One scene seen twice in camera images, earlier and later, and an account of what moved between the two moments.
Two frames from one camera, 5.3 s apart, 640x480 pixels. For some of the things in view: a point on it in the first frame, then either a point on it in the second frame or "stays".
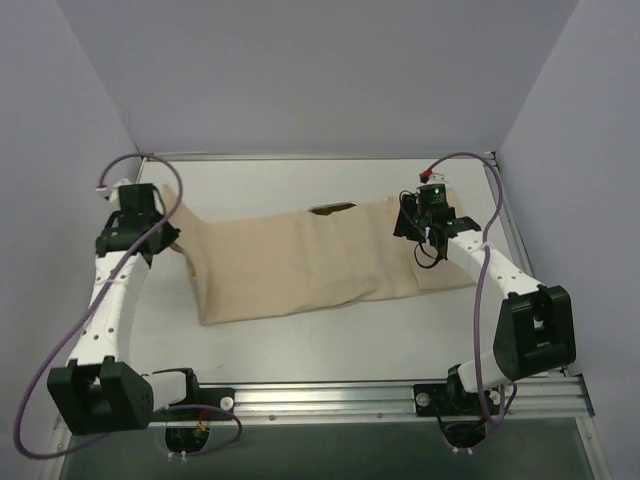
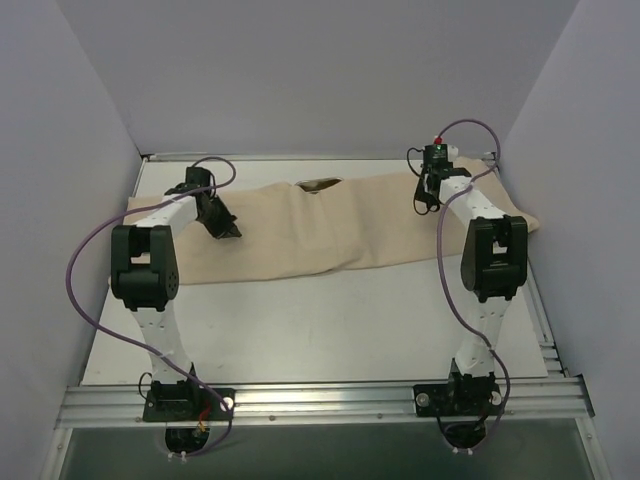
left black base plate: x=217 y=396 stays
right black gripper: x=406 y=226 → x=425 y=189
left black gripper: x=163 y=235 → x=218 y=218
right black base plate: x=453 y=400 stays
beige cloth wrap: x=302 y=261 → x=331 y=225
